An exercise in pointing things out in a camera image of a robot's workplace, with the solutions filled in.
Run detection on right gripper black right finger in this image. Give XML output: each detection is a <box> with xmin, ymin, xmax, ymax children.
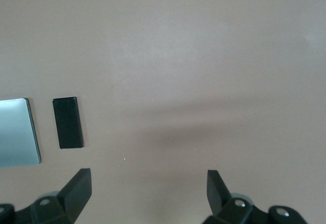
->
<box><xmin>203</xmin><ymin>170</ymin><xmax>309</xmax><ymax>224</ymax></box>

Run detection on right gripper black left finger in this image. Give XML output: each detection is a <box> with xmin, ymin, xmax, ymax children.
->
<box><xmin>0</xmin><ymin>167</ymin><xmax>92</xmax><ymax>224</ymax></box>

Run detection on silver laptop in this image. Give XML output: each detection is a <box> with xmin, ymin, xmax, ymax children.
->
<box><xmin>0</xmin><ymin>97</ymin><xmax>42</xmax><ymax>169</ymax></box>

